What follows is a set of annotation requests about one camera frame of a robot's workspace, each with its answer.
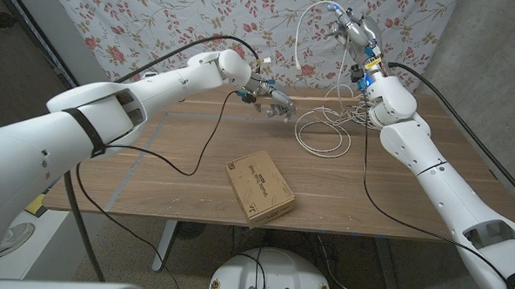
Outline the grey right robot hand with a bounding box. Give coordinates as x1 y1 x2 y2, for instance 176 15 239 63
324 2 386 75

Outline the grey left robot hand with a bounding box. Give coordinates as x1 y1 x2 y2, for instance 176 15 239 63
240 76 298 124

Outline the white Ethernet cable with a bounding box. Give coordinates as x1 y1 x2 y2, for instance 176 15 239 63
289 0 378 162

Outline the brown cardboard box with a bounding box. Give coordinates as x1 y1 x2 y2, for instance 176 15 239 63
222 147 299 232

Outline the floral backdrop cloth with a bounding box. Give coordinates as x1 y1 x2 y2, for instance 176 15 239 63
39 0 460 115

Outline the dark round floor fan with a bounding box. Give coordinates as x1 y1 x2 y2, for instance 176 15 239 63
175 221 207 242

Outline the white robot torso base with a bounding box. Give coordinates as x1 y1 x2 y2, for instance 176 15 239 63
207 245 336 289

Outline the white table leg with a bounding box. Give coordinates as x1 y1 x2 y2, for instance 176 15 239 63
372 236 402 289
151 219 179 273

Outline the yellow black foot pedal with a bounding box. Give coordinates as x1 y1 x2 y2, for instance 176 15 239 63
23 192 47 217

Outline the grey sneaker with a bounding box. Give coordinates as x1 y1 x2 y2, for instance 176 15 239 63
0 220 36 260

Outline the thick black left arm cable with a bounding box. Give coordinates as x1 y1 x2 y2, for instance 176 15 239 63
57 27 263 289

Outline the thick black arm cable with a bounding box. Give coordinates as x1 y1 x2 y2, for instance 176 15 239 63
381 60 515 207
57 27 263 289

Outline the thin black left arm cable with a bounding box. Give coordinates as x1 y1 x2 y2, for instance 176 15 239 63
70 83 239 289

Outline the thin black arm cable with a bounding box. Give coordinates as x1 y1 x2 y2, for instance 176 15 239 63
355 95 515 286
70 83 239 289

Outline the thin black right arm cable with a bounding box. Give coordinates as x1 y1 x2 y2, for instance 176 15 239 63
355 95 515 286

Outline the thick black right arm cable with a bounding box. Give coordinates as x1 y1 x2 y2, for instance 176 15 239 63
381 60 515 207

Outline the black door handle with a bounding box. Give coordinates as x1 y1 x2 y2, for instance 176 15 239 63
0 11 18 30

